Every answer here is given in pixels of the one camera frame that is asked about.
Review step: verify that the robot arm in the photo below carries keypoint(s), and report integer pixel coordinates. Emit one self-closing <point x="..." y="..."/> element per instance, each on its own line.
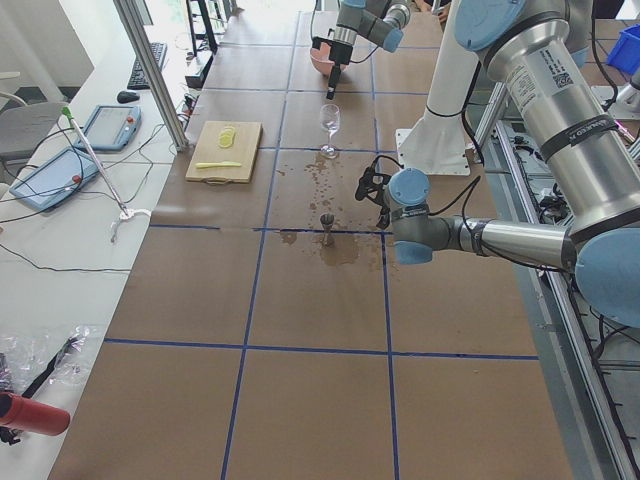
<point x="535" y="49"/>
<point x="380" y="22"/>

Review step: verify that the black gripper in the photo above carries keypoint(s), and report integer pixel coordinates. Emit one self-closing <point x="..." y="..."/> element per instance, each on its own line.
<point x="342" y="53"/>
<point x="384" y="218"/>

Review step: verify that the red bottle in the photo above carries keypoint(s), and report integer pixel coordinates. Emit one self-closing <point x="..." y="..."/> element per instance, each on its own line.
<point x="21" y="413"/>

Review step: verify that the yellow plastic knife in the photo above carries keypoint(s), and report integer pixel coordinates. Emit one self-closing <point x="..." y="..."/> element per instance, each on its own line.
<point x="222" y="164"/>

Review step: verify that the crumpled clear plastic bag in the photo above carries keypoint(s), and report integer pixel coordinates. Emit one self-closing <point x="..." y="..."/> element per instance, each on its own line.
<point x="30" y="359"/>

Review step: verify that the clear wine glass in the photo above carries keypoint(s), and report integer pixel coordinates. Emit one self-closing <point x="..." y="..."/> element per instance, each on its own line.
<point x="330" y="119"/>

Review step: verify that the black computer mouse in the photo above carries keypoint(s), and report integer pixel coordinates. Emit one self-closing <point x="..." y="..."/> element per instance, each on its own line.
<point x="125" y="97"/>

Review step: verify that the pink bowl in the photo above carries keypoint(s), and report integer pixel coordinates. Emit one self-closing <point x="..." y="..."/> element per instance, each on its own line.
<point x="320" y="59"/>

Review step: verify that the far blue teach pendant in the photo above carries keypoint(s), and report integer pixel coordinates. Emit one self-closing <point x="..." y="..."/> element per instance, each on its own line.
<point x="110" y="128"/>

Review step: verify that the blue teach pendant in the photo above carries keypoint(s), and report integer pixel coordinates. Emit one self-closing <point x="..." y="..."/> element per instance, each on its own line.
<point x="55" y="180"/>
<point x="110" y="128"/>

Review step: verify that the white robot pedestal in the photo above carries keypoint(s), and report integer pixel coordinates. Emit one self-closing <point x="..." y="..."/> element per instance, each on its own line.
<point x="436" y="143"/>

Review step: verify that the blue storage bin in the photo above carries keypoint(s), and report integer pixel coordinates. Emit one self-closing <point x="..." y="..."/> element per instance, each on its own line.
<point x="625" y="54"/>

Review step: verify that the steel jigger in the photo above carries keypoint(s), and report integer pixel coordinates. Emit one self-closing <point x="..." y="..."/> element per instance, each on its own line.
<point x="327" y="221"/>

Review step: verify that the wooden cutting board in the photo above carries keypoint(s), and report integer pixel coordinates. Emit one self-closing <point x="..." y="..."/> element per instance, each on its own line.
<point x="244" y="150"/>

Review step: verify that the aluminium frame post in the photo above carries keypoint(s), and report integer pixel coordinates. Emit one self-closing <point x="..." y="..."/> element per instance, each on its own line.
<point x="133" y="24"/>

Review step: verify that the near blue teach pendant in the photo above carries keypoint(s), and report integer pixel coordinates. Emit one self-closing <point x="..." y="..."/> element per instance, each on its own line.
<point x="55" y="180"/>

